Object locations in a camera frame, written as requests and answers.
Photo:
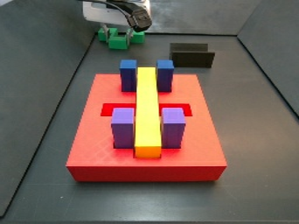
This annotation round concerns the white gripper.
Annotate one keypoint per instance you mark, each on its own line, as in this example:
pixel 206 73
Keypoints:
pixel 98 12

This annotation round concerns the green zigzag object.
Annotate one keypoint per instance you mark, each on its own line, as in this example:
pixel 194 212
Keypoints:
pixel 117 40

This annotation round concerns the black angled fixture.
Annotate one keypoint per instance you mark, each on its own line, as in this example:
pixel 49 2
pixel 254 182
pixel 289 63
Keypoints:
pixel 191 55

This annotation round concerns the red base board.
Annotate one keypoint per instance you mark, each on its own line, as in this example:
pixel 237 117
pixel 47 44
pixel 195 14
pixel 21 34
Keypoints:
pixel 95 161

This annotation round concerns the blue block left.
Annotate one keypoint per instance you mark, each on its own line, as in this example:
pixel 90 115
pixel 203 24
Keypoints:
pixel 129 75

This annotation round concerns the blue block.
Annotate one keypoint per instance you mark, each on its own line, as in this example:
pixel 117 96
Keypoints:
pixel 129 75
pixel 165 75

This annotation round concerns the blue block right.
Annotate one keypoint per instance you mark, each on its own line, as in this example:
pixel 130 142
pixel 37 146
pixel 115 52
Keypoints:
pixel 165 75

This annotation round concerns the purple block left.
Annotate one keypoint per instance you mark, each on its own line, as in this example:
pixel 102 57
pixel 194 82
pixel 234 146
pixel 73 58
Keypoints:
pixel 123 127

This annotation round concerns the purple block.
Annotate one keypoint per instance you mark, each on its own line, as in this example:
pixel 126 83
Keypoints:
pixel 123 127
pixel 173 127

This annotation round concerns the purple block right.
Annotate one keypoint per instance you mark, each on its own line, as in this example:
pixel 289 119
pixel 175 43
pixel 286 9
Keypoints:
pixel 173 127

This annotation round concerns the yellow long block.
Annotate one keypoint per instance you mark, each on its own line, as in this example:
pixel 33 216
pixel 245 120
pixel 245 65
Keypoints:
pixel 147 119

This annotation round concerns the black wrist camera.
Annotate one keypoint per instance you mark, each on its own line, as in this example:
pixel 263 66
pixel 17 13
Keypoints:
pixel 137 14

